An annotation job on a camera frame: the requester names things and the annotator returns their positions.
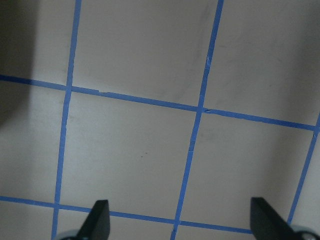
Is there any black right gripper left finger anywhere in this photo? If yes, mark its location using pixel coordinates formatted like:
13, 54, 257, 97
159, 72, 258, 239
75, 200, 111, 240

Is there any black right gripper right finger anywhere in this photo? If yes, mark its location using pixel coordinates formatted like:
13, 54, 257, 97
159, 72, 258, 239
250, 197, 303, 240

